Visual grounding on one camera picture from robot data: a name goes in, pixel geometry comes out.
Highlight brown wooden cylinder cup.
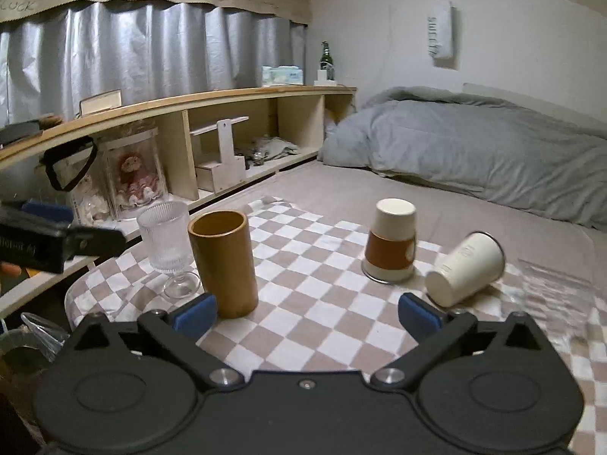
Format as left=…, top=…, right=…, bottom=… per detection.
left=188, top=210, right=258, bottom=319

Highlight cream metal cup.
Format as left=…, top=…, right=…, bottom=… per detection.
left=425, top=231, right=506, bottom=308

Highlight cream cup with brown sleeve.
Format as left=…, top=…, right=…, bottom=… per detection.
left=361, top=198, right=417, bottom=284

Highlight wooden low shelf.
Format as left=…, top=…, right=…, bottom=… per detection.
left=0, top=84, right=358, bottom=319

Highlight doll in clear case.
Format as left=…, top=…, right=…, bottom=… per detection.
left=60, top=129, right=167, bottom=225

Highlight ribbed clear glass goblet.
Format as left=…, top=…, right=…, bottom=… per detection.
left=137, top=201, right=201, bottom=300

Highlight book on shelf top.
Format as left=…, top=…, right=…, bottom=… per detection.
left=79, top=89, right=123, bottom=116

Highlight clear glass mug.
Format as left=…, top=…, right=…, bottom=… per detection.
left=511, top=260, right=596, bottom=351

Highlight small wooden caddy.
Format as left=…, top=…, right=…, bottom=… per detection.
left=190, top=116, right=249, bottom=194

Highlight silver grey curtain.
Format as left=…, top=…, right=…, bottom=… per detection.
left=1, top=1, right=307, bottom=124

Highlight crumpled grey cloth on shelf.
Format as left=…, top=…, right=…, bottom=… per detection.
left=244, top=136, right=299, bottom=165

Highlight grey duvet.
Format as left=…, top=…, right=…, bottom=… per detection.
left=320, top=87, right=606, bottom=230

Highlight tissue pack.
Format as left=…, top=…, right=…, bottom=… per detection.
left=261, top=66, right=305, bottom=87

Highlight white power adapter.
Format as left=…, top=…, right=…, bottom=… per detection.
left=314, top=69, right=338, bottom=86

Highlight green glass bottle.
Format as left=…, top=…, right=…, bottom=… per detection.
left=320, top=41, right=334, bottom=80

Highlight white hanging tote bag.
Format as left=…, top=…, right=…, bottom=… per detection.
left=427, top=0, right=455, bottom=62

